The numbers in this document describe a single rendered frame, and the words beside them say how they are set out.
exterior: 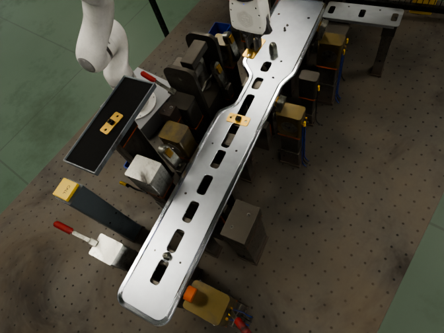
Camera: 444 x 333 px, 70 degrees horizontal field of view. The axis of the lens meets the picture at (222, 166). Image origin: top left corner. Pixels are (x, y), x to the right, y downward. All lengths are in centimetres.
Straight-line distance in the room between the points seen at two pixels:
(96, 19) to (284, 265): 107
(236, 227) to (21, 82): 314
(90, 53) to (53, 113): 195
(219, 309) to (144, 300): 24
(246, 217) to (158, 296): 34
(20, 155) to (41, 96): 63
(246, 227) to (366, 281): 51
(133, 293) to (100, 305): 41
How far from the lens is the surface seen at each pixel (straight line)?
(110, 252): 104
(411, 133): 153
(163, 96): 163
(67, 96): 327
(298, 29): 145
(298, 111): 111
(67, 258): 158
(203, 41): 119
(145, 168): 103
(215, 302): 90
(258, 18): 90
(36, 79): 368
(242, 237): 95
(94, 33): 127
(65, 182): 109
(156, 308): 101
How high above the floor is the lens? 193
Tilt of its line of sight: 60 degrees down
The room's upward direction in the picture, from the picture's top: 24 degrees counter-clockwise
